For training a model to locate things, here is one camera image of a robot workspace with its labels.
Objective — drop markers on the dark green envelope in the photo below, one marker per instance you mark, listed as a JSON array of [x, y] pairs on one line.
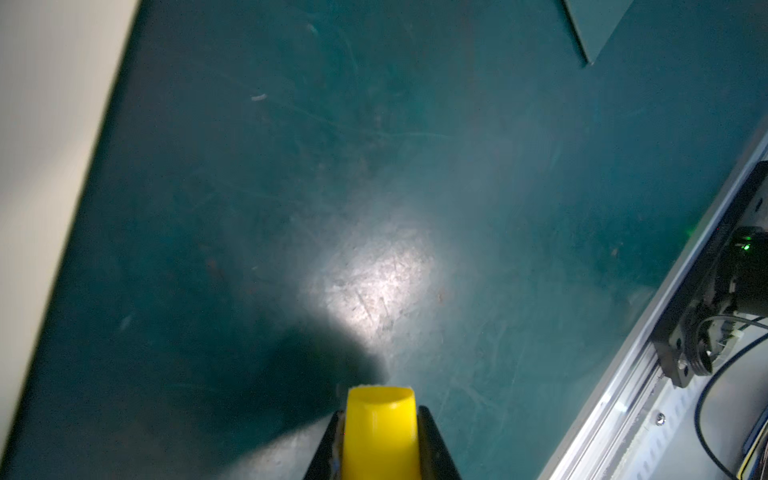
[[594, 22]]

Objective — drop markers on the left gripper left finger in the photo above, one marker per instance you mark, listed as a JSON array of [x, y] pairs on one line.
[[326, 463]]

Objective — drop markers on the yellow glue stick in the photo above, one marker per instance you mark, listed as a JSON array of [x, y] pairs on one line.
[[380, 436]]

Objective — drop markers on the aluminium mounting rail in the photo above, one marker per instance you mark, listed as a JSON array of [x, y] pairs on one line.
[[631, 416]]

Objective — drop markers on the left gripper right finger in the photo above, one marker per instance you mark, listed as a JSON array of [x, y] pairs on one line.
[[436, 462]]

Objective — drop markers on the cream yellow envelope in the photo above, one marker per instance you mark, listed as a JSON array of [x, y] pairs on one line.
[[59, 64]]

